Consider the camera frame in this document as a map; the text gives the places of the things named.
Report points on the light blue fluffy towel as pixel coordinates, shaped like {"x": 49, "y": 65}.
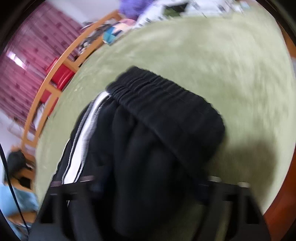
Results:
{"x": 27, "y": 202}

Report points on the black track pants white stripe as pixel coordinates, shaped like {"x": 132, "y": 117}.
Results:
{"x": 146, "y": 141}

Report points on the green bed blanket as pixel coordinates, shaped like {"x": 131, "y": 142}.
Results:
{"x": 239, "y": 63}

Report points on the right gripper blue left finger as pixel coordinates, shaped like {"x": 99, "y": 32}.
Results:
{"x": 66, "y": 213}

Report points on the wooden chair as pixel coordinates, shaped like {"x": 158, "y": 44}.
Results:
{"x": 28, "y": 172}

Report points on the black garment on chair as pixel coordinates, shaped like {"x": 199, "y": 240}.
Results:
{"x": 16, "y": 161}

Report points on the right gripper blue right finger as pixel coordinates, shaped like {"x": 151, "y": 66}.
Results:
{"x": 246, "y": 222}

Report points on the teal cloth item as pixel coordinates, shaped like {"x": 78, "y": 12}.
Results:
{"x": 111, "y": 35}

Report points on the purple plush toy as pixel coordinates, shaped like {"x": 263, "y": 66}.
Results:
{"x": 132, "y": 9}

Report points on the maroon patterned curtain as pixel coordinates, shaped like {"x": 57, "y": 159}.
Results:
{"x": 44, "y": 36}

